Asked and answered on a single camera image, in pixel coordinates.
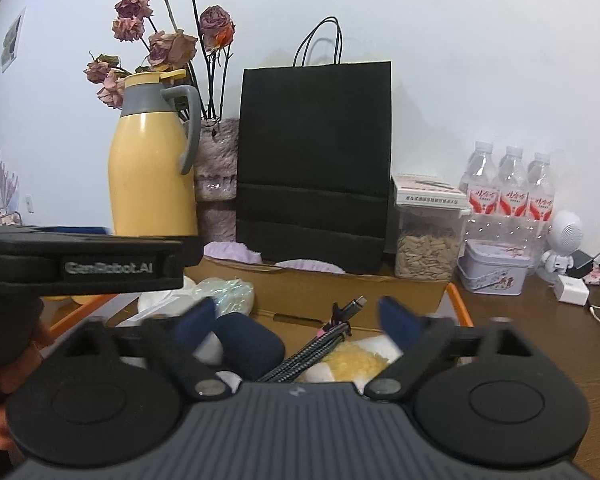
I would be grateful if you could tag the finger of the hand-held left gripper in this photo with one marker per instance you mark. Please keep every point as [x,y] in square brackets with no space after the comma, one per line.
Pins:
[192,250]

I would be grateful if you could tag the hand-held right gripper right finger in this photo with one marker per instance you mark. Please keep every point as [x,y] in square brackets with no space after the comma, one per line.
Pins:
[397,317]

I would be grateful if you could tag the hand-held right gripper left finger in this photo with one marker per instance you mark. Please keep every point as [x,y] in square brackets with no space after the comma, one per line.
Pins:
[197,317]

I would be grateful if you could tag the clear plastic jar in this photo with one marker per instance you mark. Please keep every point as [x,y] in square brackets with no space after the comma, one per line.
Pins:
[167,300]

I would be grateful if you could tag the iridescent plastic bag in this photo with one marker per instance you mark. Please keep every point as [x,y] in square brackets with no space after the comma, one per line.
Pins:
[230,295]

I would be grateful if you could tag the navy zip pouch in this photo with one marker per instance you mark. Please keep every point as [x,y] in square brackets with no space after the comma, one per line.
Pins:
[250,345]

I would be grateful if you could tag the yellow and white plush toy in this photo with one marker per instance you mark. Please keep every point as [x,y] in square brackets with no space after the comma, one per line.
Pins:
[350,360]

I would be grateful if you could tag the red cardboard box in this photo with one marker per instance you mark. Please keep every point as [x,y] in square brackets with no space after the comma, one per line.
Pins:
[300,295]

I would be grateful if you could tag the person's left hand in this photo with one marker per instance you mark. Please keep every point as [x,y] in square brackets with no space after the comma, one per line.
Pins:
[22,370]

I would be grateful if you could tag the lilac fuzzy cloth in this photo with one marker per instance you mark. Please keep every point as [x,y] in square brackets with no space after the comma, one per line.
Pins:
[232,252]

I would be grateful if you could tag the storage trolley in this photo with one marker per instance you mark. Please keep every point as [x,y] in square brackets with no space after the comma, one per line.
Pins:
[0,217]

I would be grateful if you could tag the pink fuzzy vase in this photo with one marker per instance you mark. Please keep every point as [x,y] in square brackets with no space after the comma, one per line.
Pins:
[217,185]

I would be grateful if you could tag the clear seed container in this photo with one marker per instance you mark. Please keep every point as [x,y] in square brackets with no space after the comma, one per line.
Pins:
[427,252]

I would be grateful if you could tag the yellow thermos jug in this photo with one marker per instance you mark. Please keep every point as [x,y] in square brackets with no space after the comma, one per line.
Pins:
[150,175]

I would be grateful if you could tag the pale tin box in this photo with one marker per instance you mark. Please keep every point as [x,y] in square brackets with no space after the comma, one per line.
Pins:
[495,270]

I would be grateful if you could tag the white flat box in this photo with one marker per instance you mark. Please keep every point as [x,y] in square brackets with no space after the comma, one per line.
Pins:
[430,190]

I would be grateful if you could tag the black paper bag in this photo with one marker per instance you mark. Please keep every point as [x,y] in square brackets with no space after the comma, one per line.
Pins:
[315,170]

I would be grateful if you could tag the white charger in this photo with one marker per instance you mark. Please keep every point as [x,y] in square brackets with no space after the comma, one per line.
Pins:
[571,291]

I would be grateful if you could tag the white robot speaker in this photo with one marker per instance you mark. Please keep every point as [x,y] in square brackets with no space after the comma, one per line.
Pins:
[565,240]

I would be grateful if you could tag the black adapter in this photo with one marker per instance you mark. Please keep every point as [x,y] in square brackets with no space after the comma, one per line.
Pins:
[583,261]

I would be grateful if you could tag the dried pink roses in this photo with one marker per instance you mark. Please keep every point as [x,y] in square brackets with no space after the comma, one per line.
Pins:
[165,45]

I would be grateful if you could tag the wall socket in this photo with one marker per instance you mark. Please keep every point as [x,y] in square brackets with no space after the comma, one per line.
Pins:
[30,203]

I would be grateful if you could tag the purple wall decal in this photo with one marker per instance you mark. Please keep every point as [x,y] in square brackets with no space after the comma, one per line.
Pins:
[8,180]

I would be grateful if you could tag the wall picture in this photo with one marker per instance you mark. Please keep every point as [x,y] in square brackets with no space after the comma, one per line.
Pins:
[12,40]

